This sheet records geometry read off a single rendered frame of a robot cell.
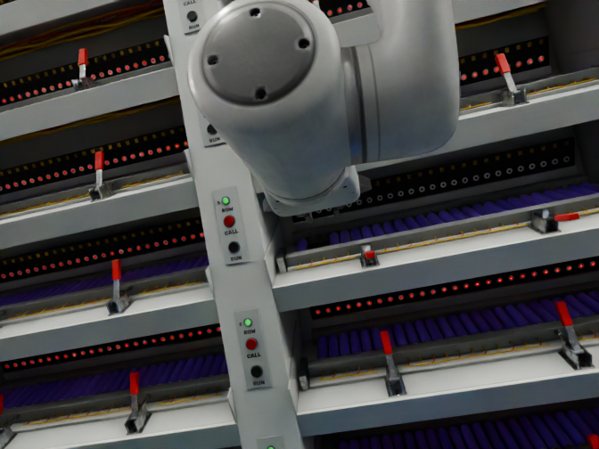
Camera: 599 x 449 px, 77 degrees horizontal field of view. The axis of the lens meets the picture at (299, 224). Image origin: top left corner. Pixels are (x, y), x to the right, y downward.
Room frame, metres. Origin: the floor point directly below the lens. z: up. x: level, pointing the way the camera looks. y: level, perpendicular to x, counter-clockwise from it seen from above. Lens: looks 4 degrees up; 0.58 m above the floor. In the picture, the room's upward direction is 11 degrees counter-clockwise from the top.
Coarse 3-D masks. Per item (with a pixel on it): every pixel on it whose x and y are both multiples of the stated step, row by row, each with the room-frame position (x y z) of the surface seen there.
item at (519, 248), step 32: (448, 192) 0.72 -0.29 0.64; (480, 192) 0.72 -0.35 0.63; (320, 224) 0.75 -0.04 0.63; (576, 224) 0.56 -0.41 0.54; (384, 256) 0.61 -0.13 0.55; (416, 256) 0.59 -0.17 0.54; (448, 256) 0.56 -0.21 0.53; (480, 256) 0.56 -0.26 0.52; (512, 256) 0.56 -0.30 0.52; (544, 256) 0.56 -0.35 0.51; (576, 256) 0.56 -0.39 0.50; (288, 288) 0.59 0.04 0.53; (320, 288) 0.59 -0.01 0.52; (352, 288) 0.59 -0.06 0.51; (384, 288) 0.59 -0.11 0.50
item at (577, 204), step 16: (528, 208) 0.60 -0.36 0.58; (544, 208) 0.59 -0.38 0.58; (560, 208) 0.59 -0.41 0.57; (576, 208) 0.59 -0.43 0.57; (592, 208) 0.59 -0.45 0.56; (448, 224) 0.61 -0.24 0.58; (464, 224) 0.60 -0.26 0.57; (480, 224) 0.60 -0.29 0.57; (496, 224) 0.60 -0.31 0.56; (368, 240) 0.63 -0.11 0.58; (384, 240) 0.62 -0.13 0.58; (400, 240) 0.62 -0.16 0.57; (416, 240) 0.62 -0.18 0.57; (288, 256) 0.64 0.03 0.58; (304, 256) 0.63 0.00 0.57; (320, 256) 0.63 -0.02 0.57; (336, 256) 0.63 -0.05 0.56
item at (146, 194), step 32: (64, 160) 0.80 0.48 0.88; (96, 160) 0.65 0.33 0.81; (128, 160) 0.80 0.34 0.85; (160, 160) 0.79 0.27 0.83; (0, 192) 0.84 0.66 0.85; (32, 192) 0.83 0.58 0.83; (64, 192) 0.70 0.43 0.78; (96, 192) 0.65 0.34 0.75; (128, 192) 0.65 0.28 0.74; (160, 192) 0.62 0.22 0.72; (192, 192) 0.62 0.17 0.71; (0, 224) 0.65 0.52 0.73; (32, 224) 0.65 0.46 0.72; (64, 224) 0.65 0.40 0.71; (96, 224) 0.64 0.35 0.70
